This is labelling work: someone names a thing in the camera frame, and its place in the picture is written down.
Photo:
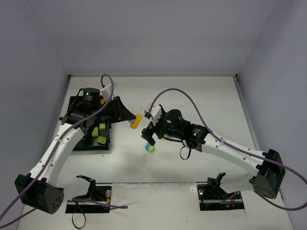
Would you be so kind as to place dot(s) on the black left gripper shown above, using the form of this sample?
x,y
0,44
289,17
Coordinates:
x,y
114,109

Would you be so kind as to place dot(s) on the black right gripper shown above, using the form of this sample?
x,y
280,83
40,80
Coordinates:
x,y
151,131

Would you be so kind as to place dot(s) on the teal lego brick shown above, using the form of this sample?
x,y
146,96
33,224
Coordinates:
x,y
147,146

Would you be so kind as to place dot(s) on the purple lego brick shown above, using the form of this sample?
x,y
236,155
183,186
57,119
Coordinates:
x,y
132,121

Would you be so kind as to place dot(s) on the pale green brick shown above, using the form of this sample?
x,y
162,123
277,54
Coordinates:
x,y
151,149

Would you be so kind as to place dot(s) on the long orange lego brick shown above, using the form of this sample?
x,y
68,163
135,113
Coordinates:
x,y
137,122

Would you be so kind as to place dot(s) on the pale yellow sloped lego brick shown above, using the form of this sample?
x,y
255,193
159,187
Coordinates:
x,y
101,140

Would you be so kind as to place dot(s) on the green two-stud lego brick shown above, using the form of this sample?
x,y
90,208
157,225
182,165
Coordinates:
x,y
95,132

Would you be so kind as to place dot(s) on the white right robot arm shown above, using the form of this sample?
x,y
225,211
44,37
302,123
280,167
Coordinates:
x,y
264,171

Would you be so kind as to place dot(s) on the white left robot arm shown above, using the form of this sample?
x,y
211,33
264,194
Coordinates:
x,y
38,188

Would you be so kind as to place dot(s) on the black divided sorting bin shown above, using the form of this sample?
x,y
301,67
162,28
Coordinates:
x,y
81,107

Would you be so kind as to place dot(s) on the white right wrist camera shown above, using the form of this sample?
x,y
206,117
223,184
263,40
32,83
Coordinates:
x,y
153,113

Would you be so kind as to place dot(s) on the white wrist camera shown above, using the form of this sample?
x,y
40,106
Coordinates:
x,y
107,89
153,113

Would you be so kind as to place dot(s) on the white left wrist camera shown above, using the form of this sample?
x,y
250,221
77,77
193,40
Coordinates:
x,y
107,89

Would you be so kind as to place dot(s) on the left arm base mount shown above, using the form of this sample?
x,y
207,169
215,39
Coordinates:
x,y
100,193

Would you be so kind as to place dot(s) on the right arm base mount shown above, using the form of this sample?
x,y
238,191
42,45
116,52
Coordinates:
x,y
213,198

